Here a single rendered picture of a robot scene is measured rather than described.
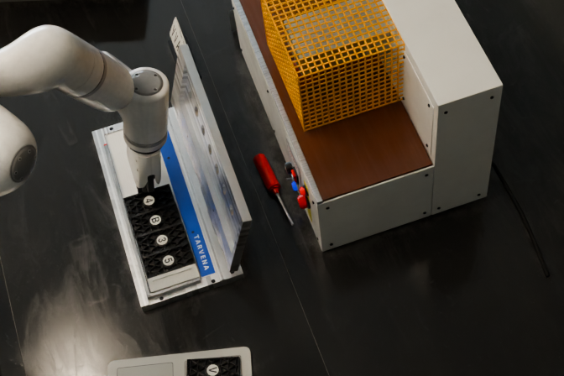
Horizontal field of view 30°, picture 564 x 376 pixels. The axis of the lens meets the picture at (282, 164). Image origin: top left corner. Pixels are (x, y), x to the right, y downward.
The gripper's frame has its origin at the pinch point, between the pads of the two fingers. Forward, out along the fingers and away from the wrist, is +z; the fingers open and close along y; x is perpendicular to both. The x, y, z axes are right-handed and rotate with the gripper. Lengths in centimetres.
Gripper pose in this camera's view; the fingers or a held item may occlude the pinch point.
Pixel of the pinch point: (144, 183)
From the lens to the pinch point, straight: 216.4
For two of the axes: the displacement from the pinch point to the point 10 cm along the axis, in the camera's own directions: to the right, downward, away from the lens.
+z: -1.1, 5.9, 8.0
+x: 9.4, -1.9, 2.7
